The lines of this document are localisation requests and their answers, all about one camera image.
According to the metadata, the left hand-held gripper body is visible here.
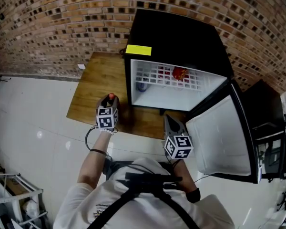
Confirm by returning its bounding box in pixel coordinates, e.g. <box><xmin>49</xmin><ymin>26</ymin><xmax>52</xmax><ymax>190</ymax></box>
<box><xmin>95</xmin><ymin>105</ymin><xmax>120</xmax><ymax>131</ymax></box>

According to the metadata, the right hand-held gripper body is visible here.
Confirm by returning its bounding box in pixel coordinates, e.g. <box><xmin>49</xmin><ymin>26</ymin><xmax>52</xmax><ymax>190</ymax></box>
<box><xmin>163</xmin><ymin>131</ymin><xmax>194</xmax><ymax>160</ymax></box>

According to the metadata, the dark bottle with red cap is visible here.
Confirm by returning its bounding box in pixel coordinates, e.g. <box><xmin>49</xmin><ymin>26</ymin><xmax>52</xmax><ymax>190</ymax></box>
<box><xmin>102</xmin><ymin>93</ymin><xmax>117</xmax><ymax>108</ymax></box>

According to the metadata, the black mini fridge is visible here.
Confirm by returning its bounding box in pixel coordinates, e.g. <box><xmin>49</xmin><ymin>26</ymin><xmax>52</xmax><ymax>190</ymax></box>
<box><xmin>123</xmin><ymin>8</ymin><xmax>263</xmax><ymax>185</ymax></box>

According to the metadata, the person's left forearm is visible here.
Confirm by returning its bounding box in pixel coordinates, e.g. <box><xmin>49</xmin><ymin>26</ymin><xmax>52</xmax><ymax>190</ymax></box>
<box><xmin>76</xmin><ymin>129</ymin><xmax>112</xmax><ymax>189</ymax></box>

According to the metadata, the person's right forearm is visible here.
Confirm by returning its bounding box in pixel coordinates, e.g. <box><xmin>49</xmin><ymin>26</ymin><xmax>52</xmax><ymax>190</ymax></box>
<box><xmin>174</xmin><ymin>158</ymin><xmax>201</xmax><ymax>204</ymax></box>

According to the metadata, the low wooden table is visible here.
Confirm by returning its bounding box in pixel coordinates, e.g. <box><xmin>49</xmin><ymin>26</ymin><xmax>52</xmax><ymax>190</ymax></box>
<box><xmin>66</xmin><ymin>52</ymin><xmax>190</xmax><ymax>140</ymax></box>

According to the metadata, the plastic bottle with blue label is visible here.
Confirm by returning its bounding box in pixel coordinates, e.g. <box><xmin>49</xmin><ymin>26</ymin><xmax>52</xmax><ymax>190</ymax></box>
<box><xmin>136</xmin><ymin>81</ymin><xmax>148</xmax><ymax>93</ymax></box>

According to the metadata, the black chest harness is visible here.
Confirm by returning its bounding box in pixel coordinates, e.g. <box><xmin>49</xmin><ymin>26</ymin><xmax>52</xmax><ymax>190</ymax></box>
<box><xmin>87</xmin><ymin>172</ymin><xmax>201</xmax><ymax>229</ymax></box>

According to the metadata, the red packet on fridge shelf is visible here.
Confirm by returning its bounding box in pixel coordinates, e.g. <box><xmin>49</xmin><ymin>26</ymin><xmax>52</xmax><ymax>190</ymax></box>
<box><xmin>173</xmin><ymin>66</ymin><xmax>188</xmax><ymax>81</ymax></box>

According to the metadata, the red and white can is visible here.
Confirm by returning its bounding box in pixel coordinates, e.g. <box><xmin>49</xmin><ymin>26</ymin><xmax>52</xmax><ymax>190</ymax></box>
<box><xmin>158</xmin><ymin>67</ymin><xmax>172</xmax><ymax>78</ymax></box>

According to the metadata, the yellow sticker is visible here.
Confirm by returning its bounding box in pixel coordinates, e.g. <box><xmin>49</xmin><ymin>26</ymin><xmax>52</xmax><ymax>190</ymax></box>
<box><xmin>125</xmin><ymin>44</ymin><xmax>152</xmax><ymax>56</ymax></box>

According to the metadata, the white t-shirt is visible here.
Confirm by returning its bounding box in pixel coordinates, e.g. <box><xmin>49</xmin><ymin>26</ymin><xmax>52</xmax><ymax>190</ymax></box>
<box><xmin>52</xmin><ymin>157</ymin><xmax>235</xmax><ymax>229</ymax></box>

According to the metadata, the black cabinet with glass door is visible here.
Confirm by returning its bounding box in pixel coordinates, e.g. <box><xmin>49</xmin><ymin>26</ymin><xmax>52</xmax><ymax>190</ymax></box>
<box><xmin>242</xmin><ymin>79</ymin><xmax>286</xmax><ymax>180</ymax></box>

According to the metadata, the white metal rack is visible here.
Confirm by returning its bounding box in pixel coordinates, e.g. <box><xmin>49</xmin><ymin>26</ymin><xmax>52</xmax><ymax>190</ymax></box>
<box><xmin>0</xmin><ymin>173</ymin><xmax>48</xmax><ymax>229</ymax></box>

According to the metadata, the looped black cable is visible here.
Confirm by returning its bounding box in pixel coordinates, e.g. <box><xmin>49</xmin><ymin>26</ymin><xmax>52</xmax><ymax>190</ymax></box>
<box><xmin>85</xmin><ymin>125</ymin><xmax>99</xmax><ymax>152</ymax></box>

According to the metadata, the black hair tie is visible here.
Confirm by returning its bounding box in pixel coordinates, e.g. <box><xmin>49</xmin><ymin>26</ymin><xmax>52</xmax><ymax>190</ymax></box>
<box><xmin>89</xmin><ymin>148</ymin><xmax>108</xmax><ymax>156</ymax></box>

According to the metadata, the thin black cable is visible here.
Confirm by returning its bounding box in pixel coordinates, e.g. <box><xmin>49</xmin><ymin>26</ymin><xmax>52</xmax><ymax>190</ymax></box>
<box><xmin>194</xmin><ymin>174</ymin><xmax>210</xmax><ymax>184</ymax></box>

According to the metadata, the white wire shelf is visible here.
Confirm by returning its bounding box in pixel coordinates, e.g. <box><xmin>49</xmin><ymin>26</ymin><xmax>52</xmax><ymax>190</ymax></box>
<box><xmin>134</xmin><ymin>64</ymin><xmax>203</xmax><ymax>92</ymax></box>

